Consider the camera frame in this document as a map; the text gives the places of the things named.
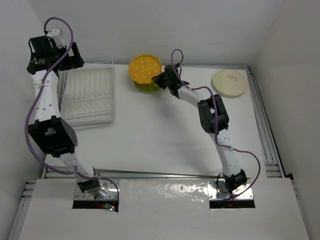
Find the aluminium frame rail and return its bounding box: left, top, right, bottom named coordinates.
left=246, top=67, right=285, bottom=178

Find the metal base plate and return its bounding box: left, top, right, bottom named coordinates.
left=207, top=179, right=254, bottom=201
left=74, top=181, right=118, bottom=201

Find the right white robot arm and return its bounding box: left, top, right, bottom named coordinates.
left=151, top=64, right=247, bottom=194

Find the purple cable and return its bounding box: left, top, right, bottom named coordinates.
left=170, top=48, right=262, bottom=201
left=24, top=17, right=120, bottom=201

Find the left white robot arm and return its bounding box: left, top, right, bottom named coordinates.
left=25, top=35, right=94, bottom=182

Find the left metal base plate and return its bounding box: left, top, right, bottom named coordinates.
left=74, top=181, right=118, bottom=201

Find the orange plate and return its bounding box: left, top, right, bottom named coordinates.
left=128, top=54, right=162, bottom=84

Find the cream and green plate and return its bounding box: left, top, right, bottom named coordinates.
left=211, top=69, right=248, bottom=98

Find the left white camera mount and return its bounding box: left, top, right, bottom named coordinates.
left=46, top=28, right=66, bottom=49

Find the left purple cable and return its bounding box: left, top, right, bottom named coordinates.
left=24, top=17, right=120, bottom=201

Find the clear plastic dish rack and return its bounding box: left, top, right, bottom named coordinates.
left=57, top=55, right=116, bottom=128

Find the green polka dot plate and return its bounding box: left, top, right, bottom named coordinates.
left=133, top=81, right=160, bottom=94

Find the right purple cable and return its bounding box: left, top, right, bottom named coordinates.
left=170, top=48, right=262, bottom=201

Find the small green circuit board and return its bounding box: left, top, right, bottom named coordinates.
left=104, top=203, right=116, bottom=211

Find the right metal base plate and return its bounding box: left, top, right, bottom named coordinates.
left=207, top=179, right=254, bottom=201

